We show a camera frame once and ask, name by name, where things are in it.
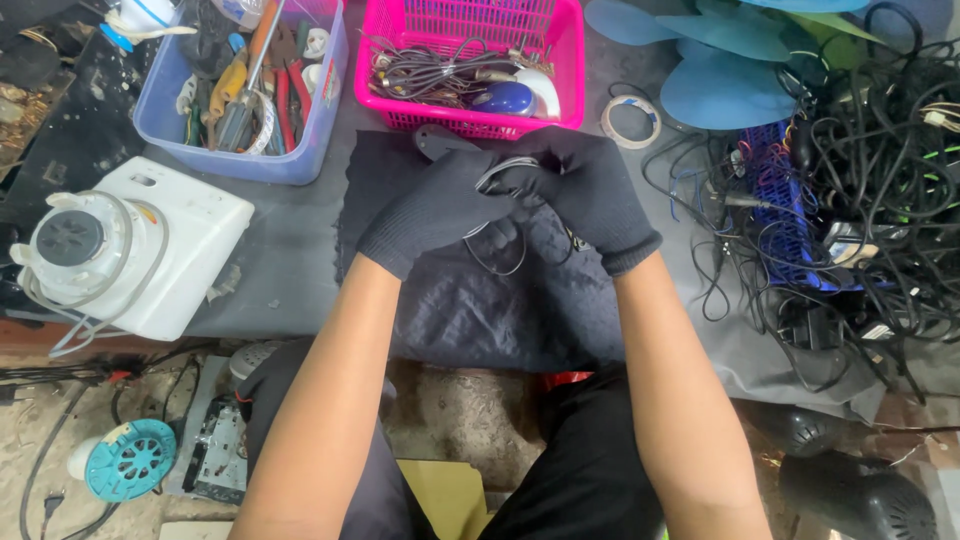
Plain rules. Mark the person's right hand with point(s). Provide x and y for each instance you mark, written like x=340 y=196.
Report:
x=592 y=191

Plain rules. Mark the pink plastic basket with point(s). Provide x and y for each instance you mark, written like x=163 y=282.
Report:
x=480 y=45

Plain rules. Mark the blue and white mouse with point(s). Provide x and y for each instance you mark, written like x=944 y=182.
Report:
x=517 y=96

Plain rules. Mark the person's left fingers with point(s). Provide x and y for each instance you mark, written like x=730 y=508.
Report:
x=491 y=184

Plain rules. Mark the black flat plastic part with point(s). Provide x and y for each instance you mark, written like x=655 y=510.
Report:
x=442 y=140

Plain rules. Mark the black fan motor housing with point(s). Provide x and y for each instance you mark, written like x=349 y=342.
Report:
x=855 y=491

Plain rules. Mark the grey metal chassis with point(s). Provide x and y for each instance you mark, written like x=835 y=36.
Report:
x=214 y=450

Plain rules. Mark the roll of white tape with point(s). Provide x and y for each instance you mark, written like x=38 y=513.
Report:
x=631 y=120

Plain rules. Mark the dark grey work cloth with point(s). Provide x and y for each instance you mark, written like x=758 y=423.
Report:
x=480 y=300

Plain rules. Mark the yellow cardboard piece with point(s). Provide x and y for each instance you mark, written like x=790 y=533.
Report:
x=446 y=499

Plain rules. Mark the person's black trousers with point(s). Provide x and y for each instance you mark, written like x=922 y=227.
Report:
x=585 y=465

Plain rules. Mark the blue fan blade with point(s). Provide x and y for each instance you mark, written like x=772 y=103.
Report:
x=720 y=60

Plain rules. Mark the person's left hand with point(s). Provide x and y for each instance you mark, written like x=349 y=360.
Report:
x=435 y=206

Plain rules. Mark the person's right fingers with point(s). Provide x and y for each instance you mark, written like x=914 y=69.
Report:
x=529 y=172

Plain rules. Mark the blue plastic crate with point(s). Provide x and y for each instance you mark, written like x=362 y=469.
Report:
x=780 y=202

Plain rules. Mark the white blender base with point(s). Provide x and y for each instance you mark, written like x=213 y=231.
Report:
x=135 y=247

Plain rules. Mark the blue plastic tool tub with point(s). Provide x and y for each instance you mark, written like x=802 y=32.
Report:
x=240 y=142

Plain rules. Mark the teal round fan part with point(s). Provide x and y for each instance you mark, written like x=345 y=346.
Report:
x=129 y=459

